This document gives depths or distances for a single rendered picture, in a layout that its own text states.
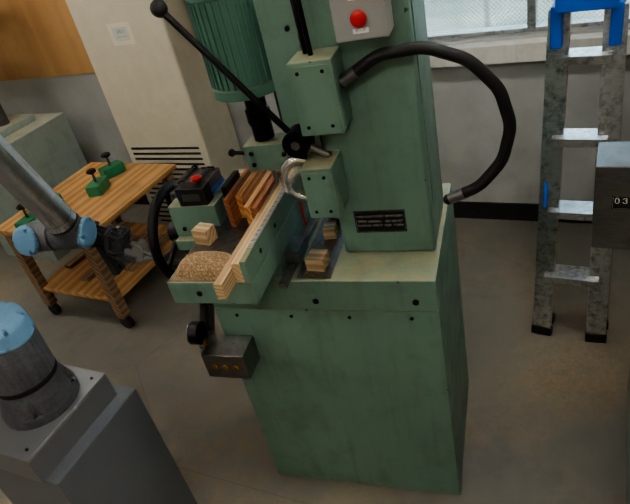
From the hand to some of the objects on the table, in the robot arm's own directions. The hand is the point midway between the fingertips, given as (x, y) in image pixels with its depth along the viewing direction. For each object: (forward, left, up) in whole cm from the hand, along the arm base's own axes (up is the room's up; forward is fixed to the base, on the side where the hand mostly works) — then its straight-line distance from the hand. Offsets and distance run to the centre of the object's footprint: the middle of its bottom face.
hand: (151, 258), depth 185 cm
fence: (+2, -54, +21) cm, 58 cm away
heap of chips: (-25, -47, +21) cm, 57 cm away
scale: (+2, -54, +27) cm, 60 cm away
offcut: (-14, -40, +21) cm, 47 cm away
